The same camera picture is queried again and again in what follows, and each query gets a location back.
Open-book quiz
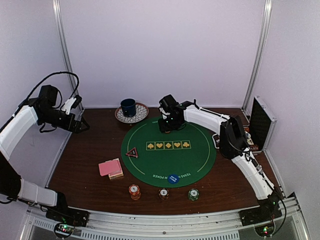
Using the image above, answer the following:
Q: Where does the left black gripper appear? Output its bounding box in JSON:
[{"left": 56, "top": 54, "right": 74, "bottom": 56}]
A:
[{"left": 39, "top": 107, "right": 90, "bottom": 134}]

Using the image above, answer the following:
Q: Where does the triangular black red dealer button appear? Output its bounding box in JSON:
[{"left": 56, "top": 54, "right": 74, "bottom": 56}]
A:
[{"left": 125, "top": 147, "right": 139, "bottom": 158}]

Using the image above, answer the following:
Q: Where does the blue small blind button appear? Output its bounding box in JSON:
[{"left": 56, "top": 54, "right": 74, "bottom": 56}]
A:
[{"left": 167, "top": 174, "right": 180, "bottom": 185}]

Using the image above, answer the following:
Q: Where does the red poker chip stack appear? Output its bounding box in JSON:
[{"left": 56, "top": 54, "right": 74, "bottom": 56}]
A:
[{"left": 128, "top": 184, "right": 141, "bottom": 200}]

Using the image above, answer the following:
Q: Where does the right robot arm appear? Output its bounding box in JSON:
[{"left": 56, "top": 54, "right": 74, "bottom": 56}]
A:
[{"left": 158, "top": 94, "right": 281, "bottom": 221}]

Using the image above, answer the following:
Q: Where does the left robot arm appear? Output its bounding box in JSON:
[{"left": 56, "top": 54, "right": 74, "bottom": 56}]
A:
[{"left": 0, "top": 85, "right": 90, "bottom": 222}]

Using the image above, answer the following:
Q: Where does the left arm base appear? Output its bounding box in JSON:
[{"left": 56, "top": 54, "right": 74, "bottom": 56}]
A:
[{"left": 45, "top": 208, "right": 90, "bottom": 239}]

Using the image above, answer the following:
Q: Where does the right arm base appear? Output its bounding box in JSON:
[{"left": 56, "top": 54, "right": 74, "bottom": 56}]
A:
[{"left": 239, "top": 207, "right": 282, "bottom": 238}]

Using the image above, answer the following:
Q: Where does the patterned ceramic saucer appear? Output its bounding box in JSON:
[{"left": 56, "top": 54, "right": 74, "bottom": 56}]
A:
[{"left": 114, "top": 102, "right": 149, "bottom": 124}]

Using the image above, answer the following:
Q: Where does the round green poker mat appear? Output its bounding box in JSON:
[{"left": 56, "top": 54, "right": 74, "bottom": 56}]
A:
[{"left": 121, "top": 117, "right": 217, "bottom": 188}]

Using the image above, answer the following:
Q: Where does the dark blue mug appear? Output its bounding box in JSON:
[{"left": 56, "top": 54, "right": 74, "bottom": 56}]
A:
[{"left": 120, "top": 98, "right": 136, "bottom": 118}]

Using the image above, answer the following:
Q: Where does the pink playing card deck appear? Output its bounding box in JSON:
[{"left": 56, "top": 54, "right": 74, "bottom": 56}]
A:
[{"left": 98, "top": 158, "right": 123, "bottom": 177}]

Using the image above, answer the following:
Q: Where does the brown poker chip stack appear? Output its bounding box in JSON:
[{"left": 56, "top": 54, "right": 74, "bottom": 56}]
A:
[{"left": 158, "top": 188, "right": 169, "bottom": 200}]

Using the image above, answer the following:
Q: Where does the green poker chip stack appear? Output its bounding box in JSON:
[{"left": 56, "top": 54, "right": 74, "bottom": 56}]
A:
[{"left": 187, "top": 188, "right": 200, "bottom": 201}]

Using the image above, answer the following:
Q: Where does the aluminium poker chip case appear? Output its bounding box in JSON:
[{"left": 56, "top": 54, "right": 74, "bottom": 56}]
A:
[{"left": 211, "top": 95, "right": 278, "bottom": 155}]

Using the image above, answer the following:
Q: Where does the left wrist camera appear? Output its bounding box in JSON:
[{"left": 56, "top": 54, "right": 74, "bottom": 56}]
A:
[{"left": 60, "top": 94, "right": 82, "bottom": 115}]

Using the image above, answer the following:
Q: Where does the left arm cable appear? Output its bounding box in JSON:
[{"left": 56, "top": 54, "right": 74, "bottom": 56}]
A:
[{"left": 12, "top": 71, "right": 80, "bottom": 118}]

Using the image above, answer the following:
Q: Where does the front aluminium rail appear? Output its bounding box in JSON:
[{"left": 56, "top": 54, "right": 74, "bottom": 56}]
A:
[{"left": 18, "top": 196, "right": 311, "bottom": 240}]

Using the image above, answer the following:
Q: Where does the left aluminium frame post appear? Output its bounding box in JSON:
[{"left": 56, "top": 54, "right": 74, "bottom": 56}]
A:
[{"left": 52, "top": 0, "right": 84, "bottom": 112}]

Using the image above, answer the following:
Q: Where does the aluminium frame post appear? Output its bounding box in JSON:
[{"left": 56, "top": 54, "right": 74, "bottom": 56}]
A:
[
  {"left": 242, "top": 0, "right": 274, "bottom": 114},
  {"left": 52, "top": 0, "right": 84, "bottom": 112}
]

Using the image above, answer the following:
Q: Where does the right aluminium frame post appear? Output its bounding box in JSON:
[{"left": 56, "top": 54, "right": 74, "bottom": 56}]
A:
[{"left": 242, "top": 0, "right": 274, "bottom": 114}]

